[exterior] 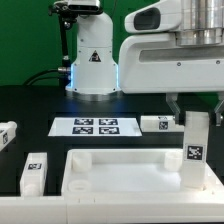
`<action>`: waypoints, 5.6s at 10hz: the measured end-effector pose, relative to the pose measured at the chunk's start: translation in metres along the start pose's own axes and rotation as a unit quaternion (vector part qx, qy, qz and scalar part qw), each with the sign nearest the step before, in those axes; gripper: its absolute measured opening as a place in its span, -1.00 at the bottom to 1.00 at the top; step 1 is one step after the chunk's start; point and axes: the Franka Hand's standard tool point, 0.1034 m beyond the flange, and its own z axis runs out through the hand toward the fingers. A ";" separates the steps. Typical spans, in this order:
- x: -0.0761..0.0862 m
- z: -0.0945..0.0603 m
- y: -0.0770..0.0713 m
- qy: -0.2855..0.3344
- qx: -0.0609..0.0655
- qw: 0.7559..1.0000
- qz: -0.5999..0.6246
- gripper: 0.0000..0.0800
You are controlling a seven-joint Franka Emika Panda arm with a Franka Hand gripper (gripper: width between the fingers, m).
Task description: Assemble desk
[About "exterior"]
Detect white sheet with markers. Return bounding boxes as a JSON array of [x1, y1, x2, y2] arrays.
[[49, 117, 141, 137]]

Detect black cables at base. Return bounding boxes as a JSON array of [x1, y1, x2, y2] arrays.
[[22, 67, 72, 86]]

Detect black camera on stand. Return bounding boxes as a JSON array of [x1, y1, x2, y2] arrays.
[[68, 0, 101, 14]]

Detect white desk top tray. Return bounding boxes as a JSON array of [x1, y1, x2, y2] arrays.
[[61, 149, 224, 198]]

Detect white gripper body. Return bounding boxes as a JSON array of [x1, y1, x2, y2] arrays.
[[119, 0, 224, 93]]

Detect white L-shaped corner fence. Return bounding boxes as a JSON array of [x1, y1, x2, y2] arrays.
[[0, 190, 224, 224]]

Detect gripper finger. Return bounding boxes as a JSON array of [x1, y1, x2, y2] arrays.
[[214, 92, 224, 126], [166, 93, 180, 124]]

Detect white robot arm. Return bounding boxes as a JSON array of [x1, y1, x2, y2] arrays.
[[67, 0, 224, 124]]

